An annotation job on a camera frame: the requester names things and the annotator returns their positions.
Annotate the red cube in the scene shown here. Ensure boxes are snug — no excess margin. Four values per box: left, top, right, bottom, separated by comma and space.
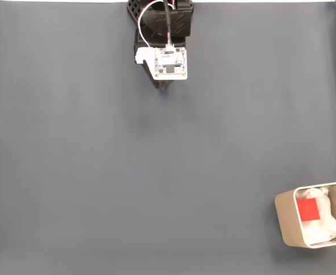
295, 197, 321, 222

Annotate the beige square box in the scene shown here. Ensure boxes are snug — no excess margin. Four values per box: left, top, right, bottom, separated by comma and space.
274, 180, 336, 249

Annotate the blue-grey table mat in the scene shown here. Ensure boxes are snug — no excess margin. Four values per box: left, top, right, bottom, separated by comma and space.
0, 2, 336, 275

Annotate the white crumpled cloth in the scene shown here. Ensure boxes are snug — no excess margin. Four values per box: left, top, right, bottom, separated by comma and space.
295, 186, 336, 246

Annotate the red white servo wire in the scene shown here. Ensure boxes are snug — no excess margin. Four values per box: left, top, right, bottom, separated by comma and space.
137, 1, 176, 48

